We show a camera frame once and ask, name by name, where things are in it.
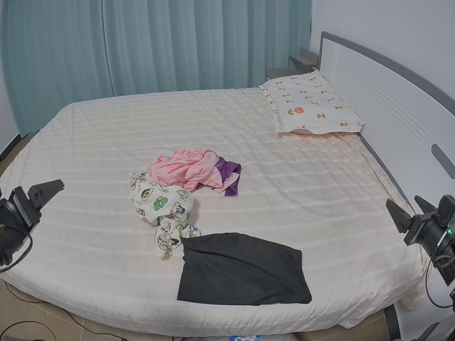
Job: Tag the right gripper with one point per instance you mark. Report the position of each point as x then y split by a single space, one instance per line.
426 231

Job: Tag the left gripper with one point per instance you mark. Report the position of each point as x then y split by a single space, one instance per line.
16 222

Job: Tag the black T-shirt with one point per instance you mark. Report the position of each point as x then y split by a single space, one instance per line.
245 272

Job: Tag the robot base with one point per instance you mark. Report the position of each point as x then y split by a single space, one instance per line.
234 338

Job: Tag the bed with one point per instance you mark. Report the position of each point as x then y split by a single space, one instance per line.
266 137

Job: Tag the white printed garment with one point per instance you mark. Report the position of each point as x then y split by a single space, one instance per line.
160 201

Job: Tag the pink garment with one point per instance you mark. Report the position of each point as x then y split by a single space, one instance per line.
177 171

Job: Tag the white printed pillow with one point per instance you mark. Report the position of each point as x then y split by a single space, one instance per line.
309 101

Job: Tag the purple garment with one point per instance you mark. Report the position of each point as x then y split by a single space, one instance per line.
229 172

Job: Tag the grey bedside table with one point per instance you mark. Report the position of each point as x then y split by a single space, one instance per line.
280 72

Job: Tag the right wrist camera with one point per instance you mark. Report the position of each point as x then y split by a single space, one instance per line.
447 210

